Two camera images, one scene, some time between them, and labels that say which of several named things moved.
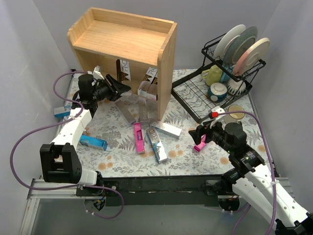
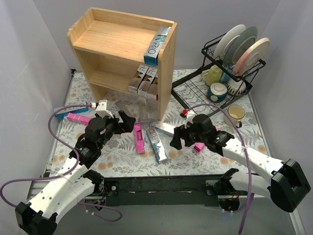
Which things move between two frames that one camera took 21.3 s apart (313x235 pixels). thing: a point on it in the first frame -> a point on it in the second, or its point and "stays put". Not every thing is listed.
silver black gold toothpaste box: x=144 y=88 stays put
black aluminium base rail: x=154 y=190 stays put
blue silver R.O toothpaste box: x=62 y=112 -> x=150 y=57
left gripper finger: x=118 y=94 -> x=128 y=122
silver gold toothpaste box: x=122 y=70 -> x=133 y=87
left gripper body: x=111 y=87 -> x=118 y=125
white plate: x=223 y=44 stays put
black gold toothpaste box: x=152 y=92 stays put
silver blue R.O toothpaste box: x=156 y=144 stays put
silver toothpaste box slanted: x=125 y=111 stays put
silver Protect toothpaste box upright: x=143 y=111 stays put
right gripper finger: x=197 y=133 -> x=175 y=142
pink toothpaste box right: x=198 y=147 stays put
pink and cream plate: x=252 y=55 stays put
